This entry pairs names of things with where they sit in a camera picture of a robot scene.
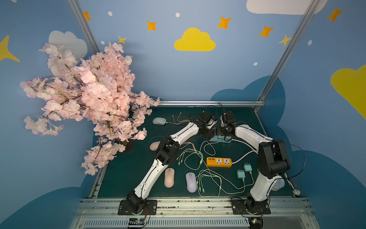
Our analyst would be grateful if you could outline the white power cords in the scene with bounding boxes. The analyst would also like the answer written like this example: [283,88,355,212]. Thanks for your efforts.
[231,138,301,197]

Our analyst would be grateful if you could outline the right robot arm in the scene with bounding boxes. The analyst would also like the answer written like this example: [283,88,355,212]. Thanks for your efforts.
[216,111,291,214]

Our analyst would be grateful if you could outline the pink cherry blossom tree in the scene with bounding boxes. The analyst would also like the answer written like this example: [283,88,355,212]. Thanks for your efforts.
[21,43,159,176]

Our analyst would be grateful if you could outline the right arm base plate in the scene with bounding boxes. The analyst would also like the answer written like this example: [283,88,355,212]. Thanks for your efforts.
[230,197,271,215]

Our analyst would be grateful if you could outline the teal power strip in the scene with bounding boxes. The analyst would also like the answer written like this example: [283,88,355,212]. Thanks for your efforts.
[209,135,232,143]

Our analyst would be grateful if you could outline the pale blue wireless mouse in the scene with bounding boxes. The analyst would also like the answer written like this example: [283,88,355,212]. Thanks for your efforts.
[152,117,167,126]

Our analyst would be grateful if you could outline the lavender wireless mouse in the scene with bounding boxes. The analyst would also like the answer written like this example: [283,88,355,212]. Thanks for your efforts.
[185,172,197,193]

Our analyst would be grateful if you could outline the aluminium frame back bar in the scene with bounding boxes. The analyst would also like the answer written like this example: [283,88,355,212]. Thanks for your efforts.
[159,101,265,107]

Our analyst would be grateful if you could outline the orange power strip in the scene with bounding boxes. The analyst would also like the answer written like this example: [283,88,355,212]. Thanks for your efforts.
[206,157,233,168]

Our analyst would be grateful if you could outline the pink charging cable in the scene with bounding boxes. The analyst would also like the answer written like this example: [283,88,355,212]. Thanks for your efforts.
[178,138,218,156]
[165,112,201,127]

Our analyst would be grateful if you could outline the green charging cable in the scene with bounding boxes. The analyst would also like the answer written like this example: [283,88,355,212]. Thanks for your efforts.
[176,150,224,197]
[198,168,255,197]

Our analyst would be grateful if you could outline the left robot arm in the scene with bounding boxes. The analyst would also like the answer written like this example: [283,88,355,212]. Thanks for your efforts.
[126,112,217,214]

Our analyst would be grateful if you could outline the aluminium rail base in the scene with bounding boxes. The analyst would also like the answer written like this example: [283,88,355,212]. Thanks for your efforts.
[70,197,320,229]

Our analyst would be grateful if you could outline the silver tin can lying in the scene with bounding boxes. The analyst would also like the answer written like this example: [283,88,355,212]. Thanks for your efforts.
[271,177,285,191]

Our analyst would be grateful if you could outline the pink mouse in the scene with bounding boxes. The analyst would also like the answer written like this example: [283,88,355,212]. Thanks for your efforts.
[164,168,175,188]
[149,141,161,151]

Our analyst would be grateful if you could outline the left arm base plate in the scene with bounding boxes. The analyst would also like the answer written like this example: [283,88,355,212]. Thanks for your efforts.
[117,199,158,216]

